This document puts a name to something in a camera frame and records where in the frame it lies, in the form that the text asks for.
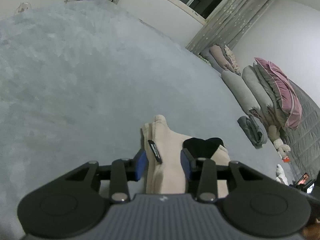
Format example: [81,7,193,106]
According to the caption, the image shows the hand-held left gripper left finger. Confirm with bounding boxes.
[64,149,148,203]

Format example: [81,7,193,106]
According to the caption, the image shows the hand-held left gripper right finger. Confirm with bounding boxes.
[180,148,265,203]

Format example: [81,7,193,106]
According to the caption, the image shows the beige and black sweatshirt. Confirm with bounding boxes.
[141,114,231,198]

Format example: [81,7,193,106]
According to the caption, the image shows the folded grey clothes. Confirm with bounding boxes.
[236,114,270,149]

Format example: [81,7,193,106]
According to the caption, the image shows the beige plush toy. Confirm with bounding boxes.
[267,124,292,163]

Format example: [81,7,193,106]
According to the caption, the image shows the white socks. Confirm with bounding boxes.
[274,163,288,183]

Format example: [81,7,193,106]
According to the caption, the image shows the green patterned cloth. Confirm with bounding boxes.
[197,55,213,67]

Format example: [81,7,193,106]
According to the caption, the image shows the small grey rolled quilt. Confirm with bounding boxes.
[199,46,226,73]

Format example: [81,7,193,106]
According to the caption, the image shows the grey-green folded quilt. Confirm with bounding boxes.
[252,61,295,131]

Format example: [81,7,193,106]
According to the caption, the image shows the phone with lit screen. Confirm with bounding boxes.
[290,172,316,195]

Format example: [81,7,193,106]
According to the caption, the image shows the pink pillow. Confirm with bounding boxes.
[253,57,303,131]

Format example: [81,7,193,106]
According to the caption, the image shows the grey quilted bedspread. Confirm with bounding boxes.
[280,78,320,188]

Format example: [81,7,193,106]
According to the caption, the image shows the large wall decal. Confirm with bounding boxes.
[14,1,32,15]

